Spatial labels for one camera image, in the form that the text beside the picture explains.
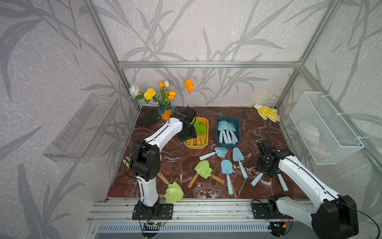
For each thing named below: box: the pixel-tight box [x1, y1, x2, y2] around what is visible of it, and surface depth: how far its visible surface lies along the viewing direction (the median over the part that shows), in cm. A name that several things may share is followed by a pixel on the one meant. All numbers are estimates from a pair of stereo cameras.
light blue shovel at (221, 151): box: [198, 146, 229, 161], surface depth 96 cm
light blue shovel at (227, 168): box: [220, 159, 234, 196], surface depth 90 cm
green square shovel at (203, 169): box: [187, 160, 213, 189], surface depth 88 cm
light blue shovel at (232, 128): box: [227, 122, 239, 144], surface depth 102 cm
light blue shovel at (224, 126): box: [220, 120, 229, 144], surface depth 105 cm
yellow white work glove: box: [252, 104, 281, 123], surface depth 121 cm
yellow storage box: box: [183, 116, 209, 150], surface depth 101 cm
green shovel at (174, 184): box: [157, 172, 182, 190], surface depth 84 cm
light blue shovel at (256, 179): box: [250, 172, 264, 188], surface depth 84 cm
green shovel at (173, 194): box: [164, 187, 185, 204], surface depth 81 cm
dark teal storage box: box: [215, 115, 241, 149], surface depth 104 cm
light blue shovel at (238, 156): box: [232, 146, 249, 180], surface depth 95 cm
